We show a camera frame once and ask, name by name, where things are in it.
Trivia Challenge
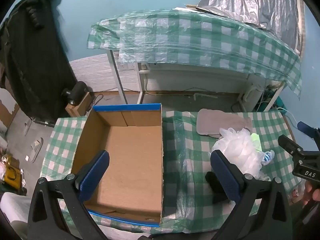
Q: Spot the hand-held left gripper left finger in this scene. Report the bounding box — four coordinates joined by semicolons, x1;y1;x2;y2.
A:
27;150;110;240

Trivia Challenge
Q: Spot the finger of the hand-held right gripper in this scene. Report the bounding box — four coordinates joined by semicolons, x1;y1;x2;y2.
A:
297;121;320;138
278;134;305;158

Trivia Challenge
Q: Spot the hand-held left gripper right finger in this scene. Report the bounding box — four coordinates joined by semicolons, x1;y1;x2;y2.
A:
210;149;293;240

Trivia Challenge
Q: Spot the white plastic bag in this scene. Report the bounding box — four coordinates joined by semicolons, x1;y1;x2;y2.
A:
208;127;272;182

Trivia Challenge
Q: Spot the light green cloth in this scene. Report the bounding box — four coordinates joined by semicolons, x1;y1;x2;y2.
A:
251;133;262;152

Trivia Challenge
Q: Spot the cardboard box with blue tape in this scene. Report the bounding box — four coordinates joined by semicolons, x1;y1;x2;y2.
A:
71;102;164;228

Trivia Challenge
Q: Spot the grey cloth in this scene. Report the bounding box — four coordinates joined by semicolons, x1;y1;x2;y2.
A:
196;108;253;138

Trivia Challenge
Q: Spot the person's right hand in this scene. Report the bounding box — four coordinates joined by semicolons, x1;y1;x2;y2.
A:
302;180;320;203

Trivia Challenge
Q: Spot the blue striped sock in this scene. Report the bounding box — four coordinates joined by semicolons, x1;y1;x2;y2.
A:
260;150;275;165

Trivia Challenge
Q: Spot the white printed plastic packet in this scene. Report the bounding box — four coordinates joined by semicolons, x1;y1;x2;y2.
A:
287;182;304;203

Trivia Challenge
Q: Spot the green checkered plastic tablecloth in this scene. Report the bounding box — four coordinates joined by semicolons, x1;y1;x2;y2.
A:
44;110;300;235

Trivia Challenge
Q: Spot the white slipper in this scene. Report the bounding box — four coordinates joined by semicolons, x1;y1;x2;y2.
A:
24;119;34;135
30;138;43;162

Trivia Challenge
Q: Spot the black cylindrical device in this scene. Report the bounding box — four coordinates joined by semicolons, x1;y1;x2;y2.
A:
62;81;88;105

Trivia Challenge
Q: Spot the yellow black tool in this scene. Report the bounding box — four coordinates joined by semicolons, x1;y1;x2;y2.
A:
4;165;20;188

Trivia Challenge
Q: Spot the white padded cloth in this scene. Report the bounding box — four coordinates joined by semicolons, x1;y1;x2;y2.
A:
0;192;32;230

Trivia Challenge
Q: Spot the white metal table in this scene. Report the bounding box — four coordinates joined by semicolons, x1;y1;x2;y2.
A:
106;49;287;113

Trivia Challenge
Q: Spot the brown cardboard sheet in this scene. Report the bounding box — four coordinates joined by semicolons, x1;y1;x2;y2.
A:
0;100;20;130

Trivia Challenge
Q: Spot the black hanging jacket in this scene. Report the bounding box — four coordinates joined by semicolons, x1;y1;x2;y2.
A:
0;0;78;124

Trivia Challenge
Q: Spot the silver foil sheet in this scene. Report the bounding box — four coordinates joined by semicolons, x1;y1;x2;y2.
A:
197;0;304;53

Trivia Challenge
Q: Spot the white cable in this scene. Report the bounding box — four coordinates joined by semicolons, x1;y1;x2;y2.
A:
275;107;298;128

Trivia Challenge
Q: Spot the black cable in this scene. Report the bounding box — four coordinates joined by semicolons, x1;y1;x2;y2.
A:
89;94;104;112

